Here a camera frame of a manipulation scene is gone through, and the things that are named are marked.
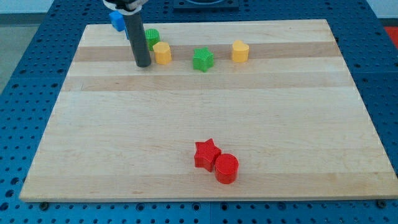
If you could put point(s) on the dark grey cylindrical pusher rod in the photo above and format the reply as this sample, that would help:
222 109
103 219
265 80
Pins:
137 39

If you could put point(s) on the green star block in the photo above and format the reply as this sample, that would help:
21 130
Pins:
203 59

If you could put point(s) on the yellow heart block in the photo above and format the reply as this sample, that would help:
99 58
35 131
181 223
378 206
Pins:
240 51

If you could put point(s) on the red star block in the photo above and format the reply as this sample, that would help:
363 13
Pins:
206 154

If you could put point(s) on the blue cube block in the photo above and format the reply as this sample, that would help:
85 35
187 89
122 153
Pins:
117 21

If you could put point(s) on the green cylinder block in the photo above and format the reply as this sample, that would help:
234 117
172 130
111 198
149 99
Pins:
152 37

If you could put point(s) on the yellow pentagon block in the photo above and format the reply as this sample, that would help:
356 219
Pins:
162 52

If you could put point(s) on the light wooden board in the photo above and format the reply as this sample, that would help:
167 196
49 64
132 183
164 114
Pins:
291 114

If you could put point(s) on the red cylinder block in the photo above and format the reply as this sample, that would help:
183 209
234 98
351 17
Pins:
226 168

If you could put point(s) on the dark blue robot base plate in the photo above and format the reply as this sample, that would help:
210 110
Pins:
204 4

